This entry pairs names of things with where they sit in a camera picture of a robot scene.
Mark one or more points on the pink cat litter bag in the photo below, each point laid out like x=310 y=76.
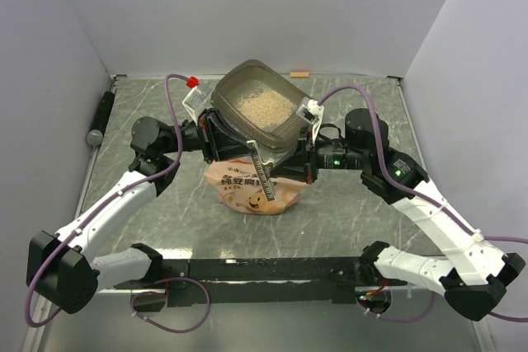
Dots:
x=239 y=188

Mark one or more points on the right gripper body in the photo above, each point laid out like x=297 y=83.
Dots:
x=329 y=157

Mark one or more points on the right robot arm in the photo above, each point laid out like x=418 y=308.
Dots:
x=472 y=276

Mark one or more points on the clean litter granules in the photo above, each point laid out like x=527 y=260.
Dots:
x=266 y=109

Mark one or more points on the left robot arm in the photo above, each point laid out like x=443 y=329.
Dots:
x=64 y=266

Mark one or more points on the small orange block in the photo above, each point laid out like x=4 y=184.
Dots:
x=300 y=75

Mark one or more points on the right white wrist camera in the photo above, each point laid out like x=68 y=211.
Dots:
x=311 y=112

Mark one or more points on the black cylinder with grey cap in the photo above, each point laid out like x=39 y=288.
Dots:
x=100 y=120

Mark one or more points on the grey plastic litter box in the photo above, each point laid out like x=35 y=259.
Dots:
x=253 y=76

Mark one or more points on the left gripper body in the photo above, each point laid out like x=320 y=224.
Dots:
x=195 y=138

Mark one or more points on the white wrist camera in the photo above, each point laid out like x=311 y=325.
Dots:
x=311 y=112
x=197 y=99

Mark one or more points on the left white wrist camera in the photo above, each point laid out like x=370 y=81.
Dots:
x=197 y=99

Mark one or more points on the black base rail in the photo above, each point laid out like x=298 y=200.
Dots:
x=261 y=280

